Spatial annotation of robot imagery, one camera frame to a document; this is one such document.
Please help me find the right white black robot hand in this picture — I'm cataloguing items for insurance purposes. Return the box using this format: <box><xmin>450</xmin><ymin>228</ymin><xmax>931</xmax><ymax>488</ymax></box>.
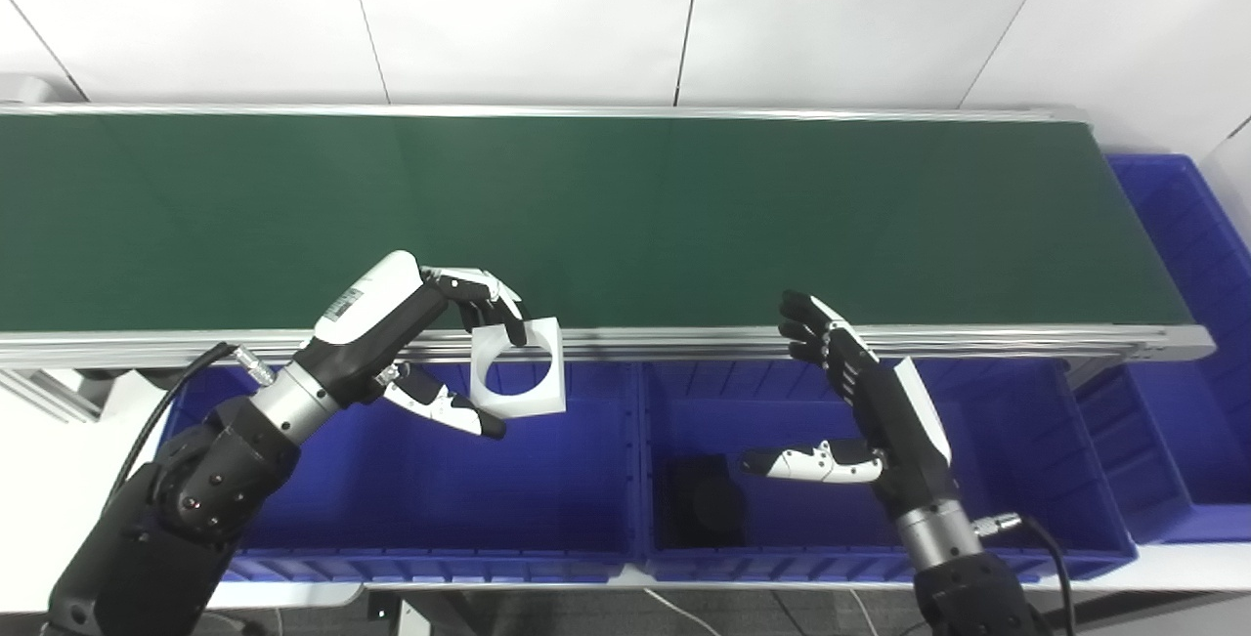
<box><xmin>739</xmin><ymin>290</ymin><xmax>964</xmax><ymax>520</ymax></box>

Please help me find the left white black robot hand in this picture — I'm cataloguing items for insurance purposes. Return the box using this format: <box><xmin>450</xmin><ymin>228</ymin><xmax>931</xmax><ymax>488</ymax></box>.
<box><xmin>293</xmin><ymin>250</ymin><xmax>529</xmax><ymax>442</ymax></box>

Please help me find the white square part round hole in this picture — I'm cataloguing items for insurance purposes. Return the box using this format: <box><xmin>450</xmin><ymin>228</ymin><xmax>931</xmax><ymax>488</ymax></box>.
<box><xmin>469</xmin><ymin>317</ymin><xmax>568</xmax><ymax>420</ymax></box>

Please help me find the blue plastic bin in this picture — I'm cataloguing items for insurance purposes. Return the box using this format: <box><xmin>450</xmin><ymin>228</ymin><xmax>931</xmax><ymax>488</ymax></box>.
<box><xmin>1075</xmin><ymin>153</ymin><xmax>1251</xmax><ymax>544</ymax></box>
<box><xmin>640</xmin><ymin>358</ymin><xmax>1140</xmax><ymax>583</ymax></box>
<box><xmin>161</xmin><ymin>360</ymin><xmax>646</xmax><ymax>583</ymax></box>

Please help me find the black part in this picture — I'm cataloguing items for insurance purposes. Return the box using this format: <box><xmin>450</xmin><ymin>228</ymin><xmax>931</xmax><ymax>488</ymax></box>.
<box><xmin>668</xmin><ymin>455</ymin><xmax>749</xmax><ymax>549</ymax></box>

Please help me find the green conveyor belt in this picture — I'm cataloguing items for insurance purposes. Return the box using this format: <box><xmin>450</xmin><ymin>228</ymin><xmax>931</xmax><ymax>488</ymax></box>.
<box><xmin>0</xmin><ymin>104</ymin><xmax>1216</xmax><ymax>368</ymax></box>
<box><xmin>0</xmin><ymin>113</ymin><xmax>1195</xmax><ymax>332</ymax></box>

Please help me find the aluminium conveyor leg profile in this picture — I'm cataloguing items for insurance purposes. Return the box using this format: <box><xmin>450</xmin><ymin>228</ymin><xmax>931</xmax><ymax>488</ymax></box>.
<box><xmin>0</xmin><ymin>367</ymin><xmax>104</xmax><ymax>422</ymax></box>

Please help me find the grey conveyor motor housing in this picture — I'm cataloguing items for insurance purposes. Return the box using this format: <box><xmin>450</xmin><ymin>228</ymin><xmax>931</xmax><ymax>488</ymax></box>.
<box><xmin>0</xmin><ymin>74</ymin><xmax>55</xmax><ymax>105</ymax></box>

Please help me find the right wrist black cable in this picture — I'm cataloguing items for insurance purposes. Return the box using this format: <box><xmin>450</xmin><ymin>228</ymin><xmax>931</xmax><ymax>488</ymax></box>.
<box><xmin>972</xmin><ymin>512</ymin><xmax>1076</xmax><ymax>636</ymax></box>

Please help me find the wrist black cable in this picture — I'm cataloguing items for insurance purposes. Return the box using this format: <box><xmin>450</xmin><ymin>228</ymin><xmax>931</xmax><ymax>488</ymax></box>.
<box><xmin>103</xmin><ymin>341</ymin><xmax>275</xmax><ymax>510</ymax></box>
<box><xmin>972</xmin><ymin>512</ymin><xmax>1076</xmax><ymax>636</ymax></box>

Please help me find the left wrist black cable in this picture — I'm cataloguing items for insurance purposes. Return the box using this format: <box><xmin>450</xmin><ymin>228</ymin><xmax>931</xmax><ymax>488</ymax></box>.
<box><xmin>103</xmin><ymin>341</ymin><xmax>275</xmax><ymax>510</ymax></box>

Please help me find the white floor cable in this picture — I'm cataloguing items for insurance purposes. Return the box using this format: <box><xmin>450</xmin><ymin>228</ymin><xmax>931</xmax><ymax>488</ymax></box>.
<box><xmin>645</xmin><ymin>589</ymin><xmax>724</xmax><ymax>636</ymax></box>

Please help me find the white table support bracket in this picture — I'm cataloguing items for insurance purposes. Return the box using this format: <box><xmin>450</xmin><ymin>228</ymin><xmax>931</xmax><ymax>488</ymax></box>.
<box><xmin>367</xmin><ymin>589</ymin><xmax>470</xmax><ymax>636</ymax></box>

